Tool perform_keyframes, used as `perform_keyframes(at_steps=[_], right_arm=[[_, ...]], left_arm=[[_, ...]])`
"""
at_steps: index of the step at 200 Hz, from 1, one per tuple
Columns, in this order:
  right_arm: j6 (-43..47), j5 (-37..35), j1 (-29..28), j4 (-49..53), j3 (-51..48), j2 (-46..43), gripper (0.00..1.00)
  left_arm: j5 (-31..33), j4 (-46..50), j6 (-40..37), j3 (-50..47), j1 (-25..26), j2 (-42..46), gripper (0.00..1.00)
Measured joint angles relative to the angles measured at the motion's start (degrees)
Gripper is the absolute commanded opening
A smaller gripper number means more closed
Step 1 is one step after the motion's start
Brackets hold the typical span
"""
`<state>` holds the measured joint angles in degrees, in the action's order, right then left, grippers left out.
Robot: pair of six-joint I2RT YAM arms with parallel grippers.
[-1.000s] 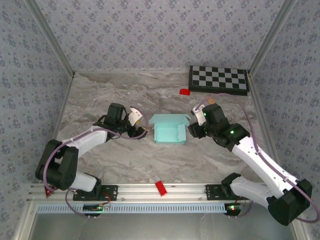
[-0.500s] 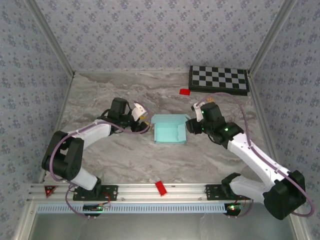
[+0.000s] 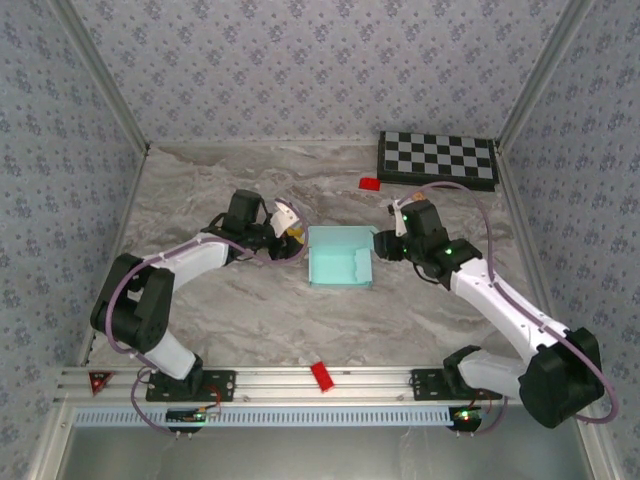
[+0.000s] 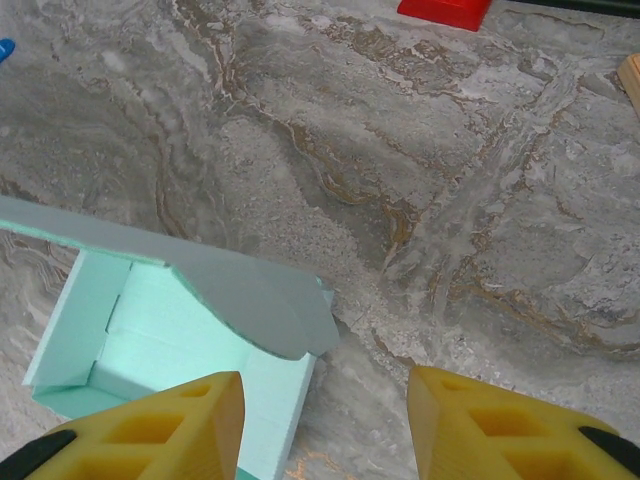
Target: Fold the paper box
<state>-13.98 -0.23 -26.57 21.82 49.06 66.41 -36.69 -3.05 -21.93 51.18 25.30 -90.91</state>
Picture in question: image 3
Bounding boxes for light blue paper box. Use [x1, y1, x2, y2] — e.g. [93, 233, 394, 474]
[307, 224, 377, 291]

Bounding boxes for black grey chessboard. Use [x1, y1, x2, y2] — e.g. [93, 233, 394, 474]
[375, 129, 500, 194]

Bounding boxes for long red block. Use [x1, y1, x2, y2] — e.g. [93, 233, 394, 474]
[309, 360, 336, 395]

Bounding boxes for grey metal panel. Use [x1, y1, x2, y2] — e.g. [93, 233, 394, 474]
[64, 424, 591, 480]

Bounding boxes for red triangle sign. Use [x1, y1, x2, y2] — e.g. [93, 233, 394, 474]
[88, 370, 115, 397]

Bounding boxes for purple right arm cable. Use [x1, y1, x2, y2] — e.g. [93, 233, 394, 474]
[394, 180, 621, 441]

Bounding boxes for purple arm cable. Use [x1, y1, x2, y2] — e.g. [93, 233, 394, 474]
[102, 197, 304, 441]
[394, 180, 621, 441]

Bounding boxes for aluminium frame bar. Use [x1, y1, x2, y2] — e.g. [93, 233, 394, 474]
[49, 0, 152, 154]
[74, 144, 151, 369]
[494, 144, 571, 364]
[497, 0, 599, 151]

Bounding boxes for wide aluminium mounting rail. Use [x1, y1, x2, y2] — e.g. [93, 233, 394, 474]
[53, 365, 599, 404]

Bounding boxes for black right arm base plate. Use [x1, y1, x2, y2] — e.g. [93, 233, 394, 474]
[410, 368, 503, 402]

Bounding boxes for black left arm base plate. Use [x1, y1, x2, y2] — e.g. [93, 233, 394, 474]
[145, 368, 237, 402]

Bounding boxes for slotted grey cable duct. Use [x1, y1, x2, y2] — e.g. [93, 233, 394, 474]
[73, 405, 456, 427]

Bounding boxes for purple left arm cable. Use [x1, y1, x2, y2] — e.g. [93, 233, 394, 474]
[102, 197, 304, 441]

